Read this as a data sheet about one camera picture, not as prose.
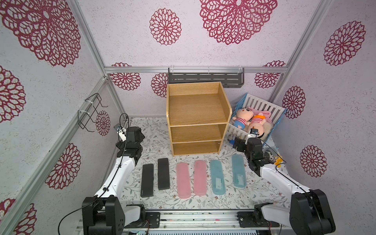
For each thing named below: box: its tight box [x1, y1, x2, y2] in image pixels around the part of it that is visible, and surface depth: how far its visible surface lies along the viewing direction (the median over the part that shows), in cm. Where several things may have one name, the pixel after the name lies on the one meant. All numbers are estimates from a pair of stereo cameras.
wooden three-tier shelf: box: [165, 81, 233, 157], surface depth 87 cm
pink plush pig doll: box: [232, 108, 255, 130], surface depth 105 cm
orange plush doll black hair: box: [248, 112, 267, 139], surface depth 100 cm
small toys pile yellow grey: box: [268, 151, 284, 168], surface depth 94 cm
